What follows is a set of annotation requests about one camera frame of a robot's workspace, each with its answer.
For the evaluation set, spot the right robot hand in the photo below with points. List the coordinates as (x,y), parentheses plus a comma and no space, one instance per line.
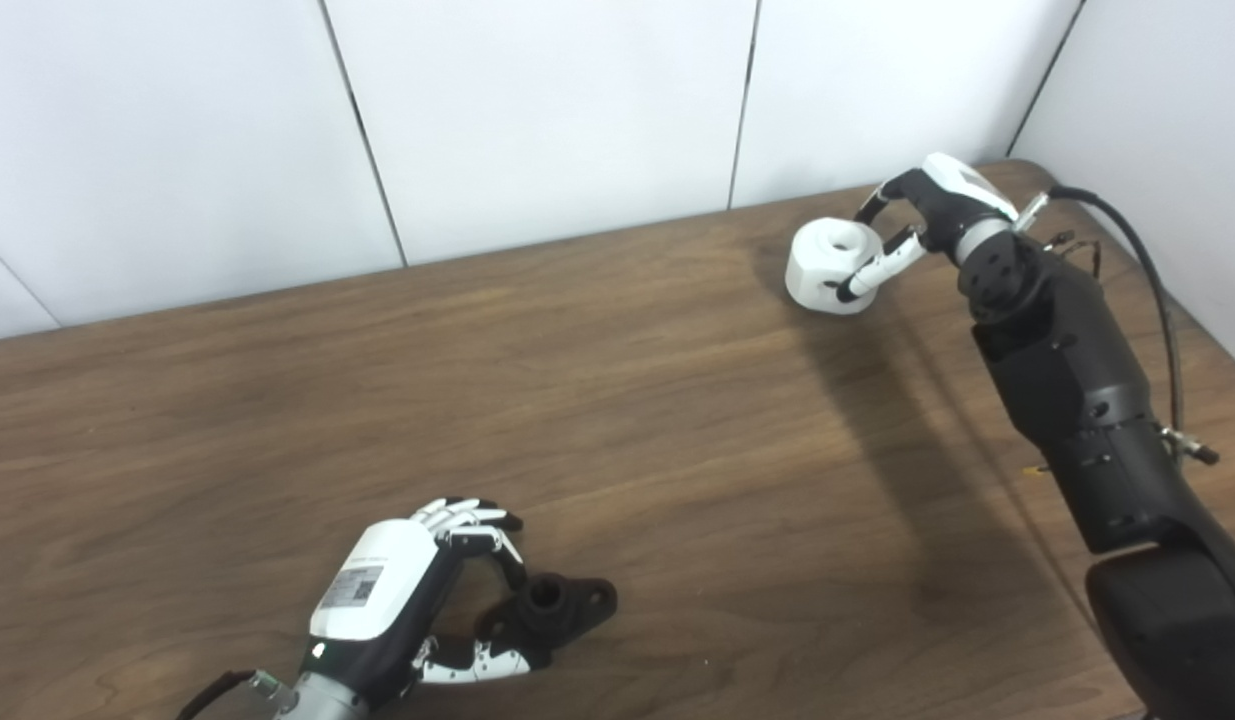
(952,205)

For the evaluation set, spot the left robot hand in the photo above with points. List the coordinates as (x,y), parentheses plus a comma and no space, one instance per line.
(372,585)

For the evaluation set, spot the round white piece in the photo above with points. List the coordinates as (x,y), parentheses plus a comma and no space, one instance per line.
(817,270)

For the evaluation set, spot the black holder part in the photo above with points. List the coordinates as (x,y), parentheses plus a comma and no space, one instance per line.
(552,615)

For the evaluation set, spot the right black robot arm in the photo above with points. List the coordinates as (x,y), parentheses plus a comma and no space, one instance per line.
(1077,400)

